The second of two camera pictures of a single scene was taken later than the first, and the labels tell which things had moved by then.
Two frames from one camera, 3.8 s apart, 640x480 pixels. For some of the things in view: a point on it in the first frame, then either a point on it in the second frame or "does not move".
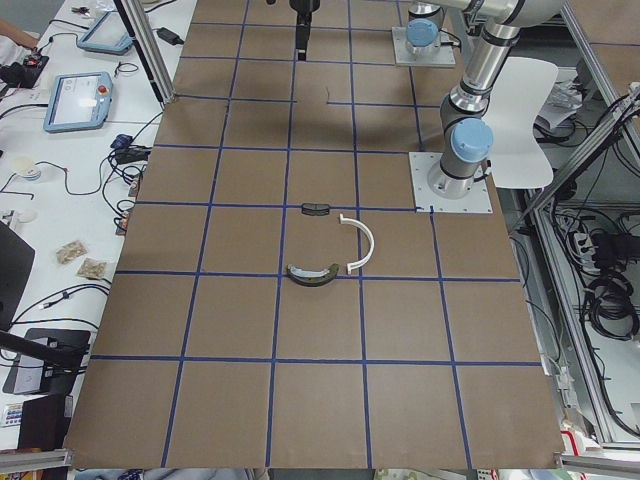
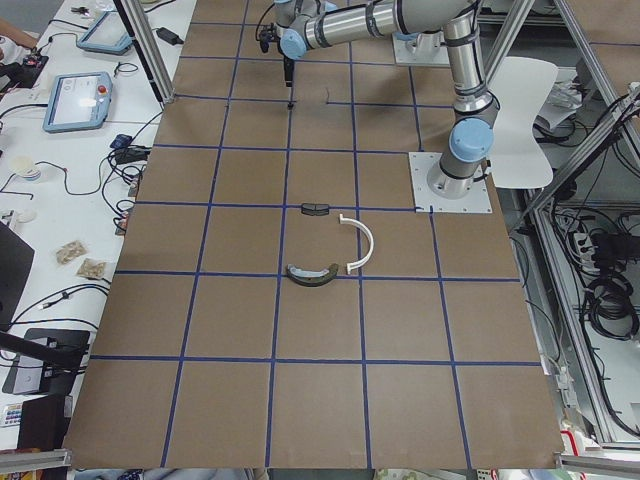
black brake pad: x=316 y=209 does not move
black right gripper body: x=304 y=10 to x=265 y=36
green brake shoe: x=311 y=277 does not move
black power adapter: x=170 y=36 does not move
